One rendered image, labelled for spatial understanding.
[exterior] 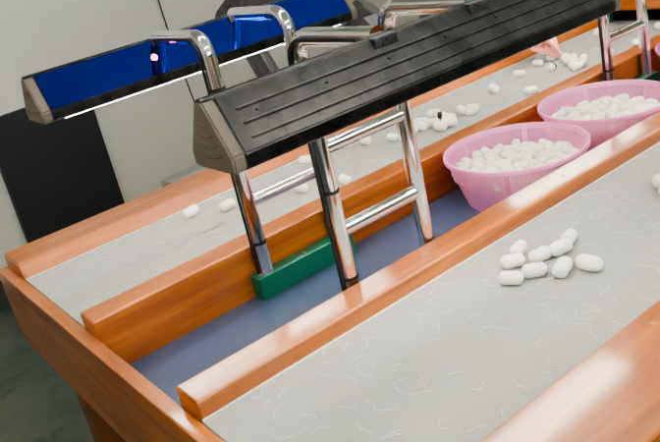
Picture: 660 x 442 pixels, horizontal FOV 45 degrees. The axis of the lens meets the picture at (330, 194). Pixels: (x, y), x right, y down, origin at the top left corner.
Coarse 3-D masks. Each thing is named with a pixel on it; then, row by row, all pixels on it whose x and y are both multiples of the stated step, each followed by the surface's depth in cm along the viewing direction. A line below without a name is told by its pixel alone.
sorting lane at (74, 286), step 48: (576, 48) 217; (624, 48) 205; (480, 96) 192; (528, 96) 183; (384, 144) 173; (288, 192) 158; (144, 240) 150; (192, 240) 144; (48, 288) 138; (96, 288) 133
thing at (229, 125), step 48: (528, 0) 97; (576, 0) 101; (384, 48) 85; (432, 48) 87; (480, 48) 91; (528, 48) 96; (240, 96) 75; (288, 96) 78; (336, 96) 80; (384, 96) 83; (192, 144) 78; (240, 144) 74; (288, 144) 76
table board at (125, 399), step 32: (32, 288) 140; (32, 320) 141; (64, 320) 124; (64, 352) 129; (96, 352) 112; (96, 384) 118; (128, 384) 102; (128, 416) 110; (160, 416) 96; (192, 416) 92
